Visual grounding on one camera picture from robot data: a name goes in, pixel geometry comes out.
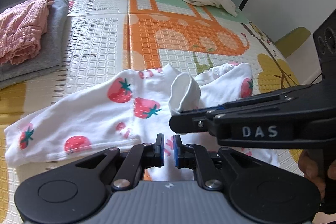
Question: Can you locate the person's right hand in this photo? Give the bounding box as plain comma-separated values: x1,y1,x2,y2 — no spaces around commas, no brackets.
298,150,326,199

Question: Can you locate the grey folded garment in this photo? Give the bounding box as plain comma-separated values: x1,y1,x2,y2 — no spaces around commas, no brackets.
1,0,69,89

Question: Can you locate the pink folded garment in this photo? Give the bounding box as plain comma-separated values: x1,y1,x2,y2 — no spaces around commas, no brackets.
1,0,54,65

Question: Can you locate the colourful foam play mat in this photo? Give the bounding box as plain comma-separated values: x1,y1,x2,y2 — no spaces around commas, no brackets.
1,0,299,223

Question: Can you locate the green chair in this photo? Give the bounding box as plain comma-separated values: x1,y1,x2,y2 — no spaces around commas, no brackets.
275,27,311,58

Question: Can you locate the white strawberry print shirt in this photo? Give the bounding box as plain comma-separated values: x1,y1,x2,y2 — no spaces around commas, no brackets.
3,62,280,181

